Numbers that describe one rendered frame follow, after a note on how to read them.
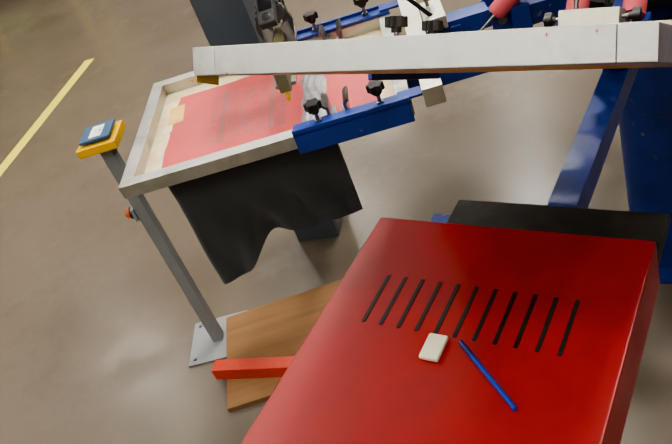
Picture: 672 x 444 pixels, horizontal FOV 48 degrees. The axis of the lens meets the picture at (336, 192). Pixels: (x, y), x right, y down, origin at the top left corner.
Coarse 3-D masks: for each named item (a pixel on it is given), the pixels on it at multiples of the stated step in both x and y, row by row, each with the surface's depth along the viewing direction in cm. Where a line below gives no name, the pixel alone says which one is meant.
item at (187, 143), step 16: (352, 80) 212; (368, 80) 209; (336, 96) 207; (352, 96) 205; (368, 96) 202; (288, 112) 209; (192, 128) 219; (272, 128) 205; (288, 128) 202; (176, 144) 215; (192, 144) 212; (224, 144) 206; (240, 144) 203; (176, 160) 207
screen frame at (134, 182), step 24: (360, 24) 232; (384, 24) 226; (192, 72) 242; (144, 120) 225; (144, 144) 213; (264, 144) 192; (288, 144) 192; (144, 168) 209; (168, 168) 198; (192, 168) 195; (216, 168) 195; (144, 192) 199
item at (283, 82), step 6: (276, 30) 207; (276, 36) 204; (282, 36) 203; (276, 42) 201; (276, 78) 191; (282, 78) 191; (288, 78) 193; (282, 84) 192; (288, 84) 192; (282, 90) 193; (288, 90) 193
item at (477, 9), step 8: (464, 8) 206; (472, 8) 204; (480, 8) 203; (448, 16) 205; (456, 16) 203; (464, 16) 202; (472, 16) 202; (480, 16) 202; (488, 16) 202; (448, 24) 203; (456, 24) 203; (464, 24) 203; (472, 24) 203; (480, 24) 203; (488, 24) 203; (448, 32) 204
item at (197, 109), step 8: (240, 80) 235; (248, 80) 233; (256, 80) 231; (328, 80) 216; (336, 80) 215; (216, 88) 236; (224, 88) 234; (232, 88) 232; (296, 88) 219; (192, 96) 236; (200, 96) 235; (208, 96) 233; (192, 104) 232; (200, 104) 230; (208, 104) 228; (184, 112) 229; (192, 112) 228; (200, 112) 226; (208, 112) 224; (184, 120) 225; (192, 120) 223; (200, 120) 222; (176, 128) 222
